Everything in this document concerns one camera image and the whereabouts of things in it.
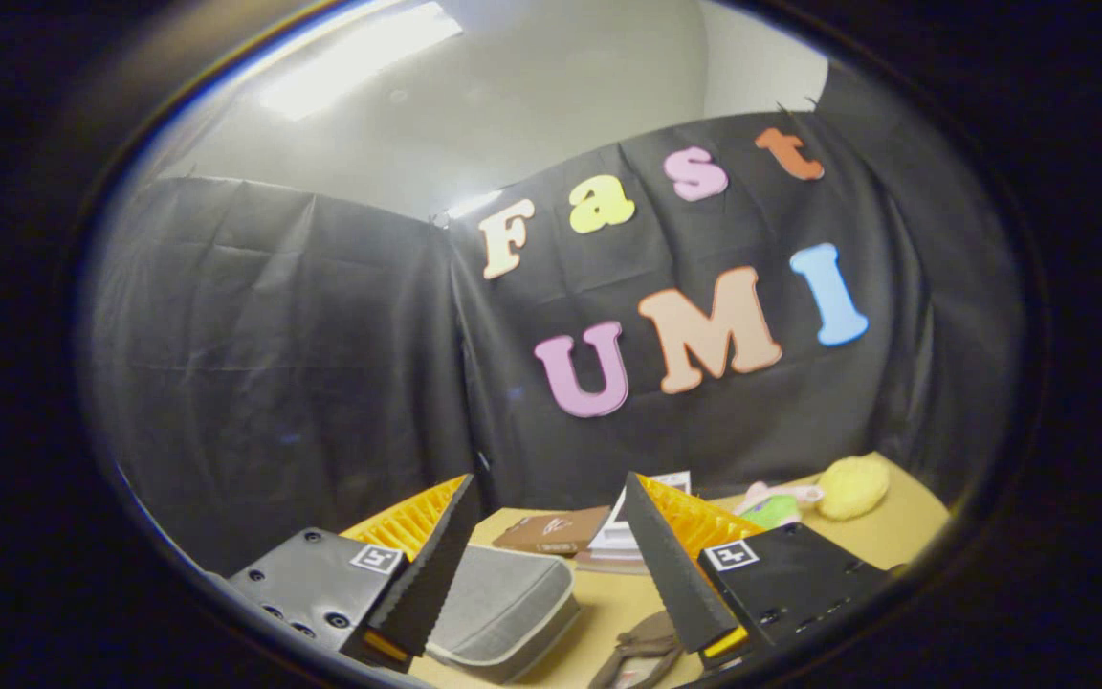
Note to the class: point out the grey fabric storage box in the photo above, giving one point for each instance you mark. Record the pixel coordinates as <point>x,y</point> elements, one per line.
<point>503,608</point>

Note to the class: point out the green plush toy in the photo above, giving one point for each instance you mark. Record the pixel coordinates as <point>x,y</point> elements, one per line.
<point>773,512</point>

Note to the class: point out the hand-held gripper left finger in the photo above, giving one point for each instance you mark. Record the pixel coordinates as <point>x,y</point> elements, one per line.
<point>436,574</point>

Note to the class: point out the brown fuzzy shoe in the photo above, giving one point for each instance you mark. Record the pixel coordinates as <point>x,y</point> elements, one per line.
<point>642,651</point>

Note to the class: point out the yellow round cushion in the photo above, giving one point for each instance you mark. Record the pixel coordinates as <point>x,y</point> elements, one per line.
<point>852,486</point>

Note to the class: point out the brown book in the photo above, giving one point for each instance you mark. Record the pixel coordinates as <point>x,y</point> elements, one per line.
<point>551,529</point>

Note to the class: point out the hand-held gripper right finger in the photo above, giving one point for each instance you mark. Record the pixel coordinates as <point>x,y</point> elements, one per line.
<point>671,574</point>

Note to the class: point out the plain white book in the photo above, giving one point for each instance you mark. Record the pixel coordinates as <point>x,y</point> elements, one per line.
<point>613,545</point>
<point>608,565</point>

